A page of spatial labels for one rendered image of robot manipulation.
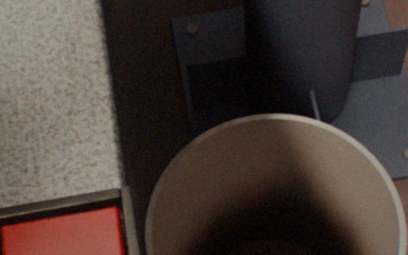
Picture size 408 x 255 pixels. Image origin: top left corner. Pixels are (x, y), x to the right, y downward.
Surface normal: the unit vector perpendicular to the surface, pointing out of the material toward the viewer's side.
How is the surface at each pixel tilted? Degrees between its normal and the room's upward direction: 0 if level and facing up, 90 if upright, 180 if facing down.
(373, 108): 0
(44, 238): 0
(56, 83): 0
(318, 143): 87
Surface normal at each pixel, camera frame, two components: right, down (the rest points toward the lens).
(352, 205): -0.79, 0.54
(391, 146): -0.06, -0.48
